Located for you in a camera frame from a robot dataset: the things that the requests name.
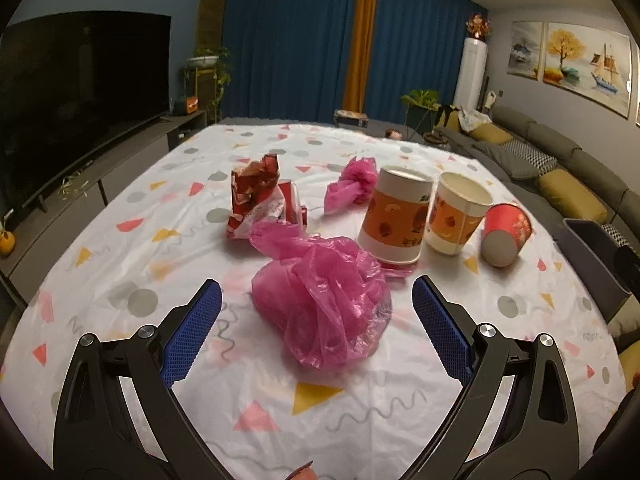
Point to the doll head toy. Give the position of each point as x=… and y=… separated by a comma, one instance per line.
x=393, y=134

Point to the yellow ribbon strands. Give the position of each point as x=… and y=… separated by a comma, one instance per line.
x=72, y=185

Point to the black flat television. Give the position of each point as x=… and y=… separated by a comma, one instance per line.
x=75, y=100

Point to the grey plastic bin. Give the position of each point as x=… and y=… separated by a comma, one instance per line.
x=590, y=245

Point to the small grey landscape painting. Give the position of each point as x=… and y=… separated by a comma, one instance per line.
x=525, y=52

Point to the brown round object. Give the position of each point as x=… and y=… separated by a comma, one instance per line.
x=436, y=137

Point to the red patterned paper cup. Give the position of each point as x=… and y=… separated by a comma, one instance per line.
x=505, y=235

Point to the grey sofa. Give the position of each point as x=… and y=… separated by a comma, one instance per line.
x=565, y=140

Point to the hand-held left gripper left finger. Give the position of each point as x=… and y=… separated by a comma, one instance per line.
x=192, y=335

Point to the small orange ornament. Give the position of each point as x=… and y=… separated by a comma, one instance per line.
x=6, y=242

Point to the white stick vacuum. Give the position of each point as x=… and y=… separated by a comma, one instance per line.
x=489, y=97

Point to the tree and sailboat painting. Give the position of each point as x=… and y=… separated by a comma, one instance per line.
x=585, y=67

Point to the black white patterned cushion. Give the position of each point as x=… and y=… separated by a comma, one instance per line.
x=622, y=234
x=532, y=152

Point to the person's left hand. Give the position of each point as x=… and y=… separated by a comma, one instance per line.
x=302, y=474

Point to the red white plastic packet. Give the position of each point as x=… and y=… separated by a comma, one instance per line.
x=280, y=210

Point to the orange curtain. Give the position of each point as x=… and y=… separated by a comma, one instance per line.
x=362, y=40

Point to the potted plant on green stand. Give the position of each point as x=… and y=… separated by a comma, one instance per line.
x=420, y=102

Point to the small pink plastic bag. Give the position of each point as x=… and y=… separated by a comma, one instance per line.
x=352, y=185

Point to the black garment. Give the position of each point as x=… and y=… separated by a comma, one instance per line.
x=446, y=116

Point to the flat grey cushion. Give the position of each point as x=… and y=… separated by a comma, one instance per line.
x=505, y=162

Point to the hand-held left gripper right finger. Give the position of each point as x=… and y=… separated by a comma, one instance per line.
x=442, y=330

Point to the red gold flower decoration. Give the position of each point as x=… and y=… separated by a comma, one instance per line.
x=478, y=26

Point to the trailing plant on metal stand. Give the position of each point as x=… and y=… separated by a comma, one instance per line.
x=207, y=62

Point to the white cloth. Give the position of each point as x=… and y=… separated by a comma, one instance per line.
x=475, y=120

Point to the blue curtain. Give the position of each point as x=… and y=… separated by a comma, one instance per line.
x=290, y=40
x=425, y=35

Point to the grey television cabinet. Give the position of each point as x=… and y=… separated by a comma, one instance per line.
x=125, y=170

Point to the small low table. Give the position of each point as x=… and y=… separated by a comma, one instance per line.
x=351, y=118

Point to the small yellow cushion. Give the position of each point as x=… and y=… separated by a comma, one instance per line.
x=492, y=134

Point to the large pink plastic bag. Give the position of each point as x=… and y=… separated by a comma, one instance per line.
x=325, y=295

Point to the white standing air conditioner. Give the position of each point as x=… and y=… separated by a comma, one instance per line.
x=471, y=75

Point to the orange printed paper cup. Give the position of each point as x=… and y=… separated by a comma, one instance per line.
x=395, y=215
x=455, y=215

